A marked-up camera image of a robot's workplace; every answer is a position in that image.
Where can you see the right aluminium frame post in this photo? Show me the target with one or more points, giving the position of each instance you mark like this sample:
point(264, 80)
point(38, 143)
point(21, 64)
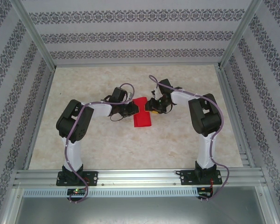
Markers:
point(240, 30)

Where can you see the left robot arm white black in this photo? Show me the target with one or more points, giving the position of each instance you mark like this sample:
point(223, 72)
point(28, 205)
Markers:
point(72, 154)

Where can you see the aluminium side rail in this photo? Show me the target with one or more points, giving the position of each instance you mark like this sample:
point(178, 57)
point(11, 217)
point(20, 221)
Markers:
point(238, 116)
point(37, 123)

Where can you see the left aluminium frame post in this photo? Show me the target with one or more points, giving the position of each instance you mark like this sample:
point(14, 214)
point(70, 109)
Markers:
point(32, 30)

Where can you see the aluminium frame cross beam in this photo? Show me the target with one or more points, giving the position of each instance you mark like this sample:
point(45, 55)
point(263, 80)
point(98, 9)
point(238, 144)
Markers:
point(135, 64)

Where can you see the red paper sheet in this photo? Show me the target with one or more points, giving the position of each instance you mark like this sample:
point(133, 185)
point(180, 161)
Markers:
point(142, 121)

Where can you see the aluminium frame post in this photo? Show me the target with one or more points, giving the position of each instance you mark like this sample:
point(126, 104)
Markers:
point(32, 30)
point(240, 30)

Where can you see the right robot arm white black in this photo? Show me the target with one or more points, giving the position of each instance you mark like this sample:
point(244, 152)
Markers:
point(205, 151)

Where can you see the grey metal sheet panel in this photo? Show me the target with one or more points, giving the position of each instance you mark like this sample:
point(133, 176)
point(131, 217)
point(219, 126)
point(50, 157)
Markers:
point(140, 212)

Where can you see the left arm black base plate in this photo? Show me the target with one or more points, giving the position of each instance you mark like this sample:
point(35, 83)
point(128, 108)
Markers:
point(91, 178)

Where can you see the aluminium mounting rail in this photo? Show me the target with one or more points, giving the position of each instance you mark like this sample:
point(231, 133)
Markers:
point(135, 177)

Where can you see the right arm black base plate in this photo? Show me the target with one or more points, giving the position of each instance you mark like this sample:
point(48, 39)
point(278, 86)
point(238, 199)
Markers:
point(187, 177)

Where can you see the left aluminium side rail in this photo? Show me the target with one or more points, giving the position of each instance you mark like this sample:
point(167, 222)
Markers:
point(37, 123)

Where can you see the right aluminium side rail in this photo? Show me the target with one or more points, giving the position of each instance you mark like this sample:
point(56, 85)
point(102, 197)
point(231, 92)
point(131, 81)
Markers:
point(238, 116)

